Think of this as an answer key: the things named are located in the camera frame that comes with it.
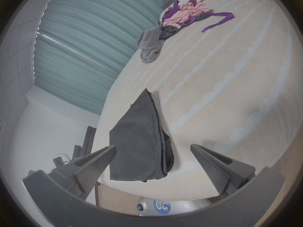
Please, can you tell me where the grey garment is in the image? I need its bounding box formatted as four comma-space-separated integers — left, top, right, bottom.
136, 25, 166, 64

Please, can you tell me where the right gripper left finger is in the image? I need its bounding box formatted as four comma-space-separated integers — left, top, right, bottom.
50, 145, 117, 194

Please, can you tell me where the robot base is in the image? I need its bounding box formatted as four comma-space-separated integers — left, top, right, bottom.
136, 196, 211, 217

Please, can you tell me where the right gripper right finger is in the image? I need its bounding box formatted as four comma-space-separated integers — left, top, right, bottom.
190, 144, 256, 196

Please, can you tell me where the black T-shirt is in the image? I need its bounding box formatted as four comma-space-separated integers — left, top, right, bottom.
109, 88, 175, 183

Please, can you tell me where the bed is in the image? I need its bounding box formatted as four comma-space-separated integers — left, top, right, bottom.
91, 0, 297, 200

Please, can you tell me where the pile of clothes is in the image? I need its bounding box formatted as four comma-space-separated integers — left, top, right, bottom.
162, 0, 235, 35

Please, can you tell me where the blue-green curtain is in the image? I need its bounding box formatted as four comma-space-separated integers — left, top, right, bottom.
37, 0, 167, 75
33, 35, 119, 116

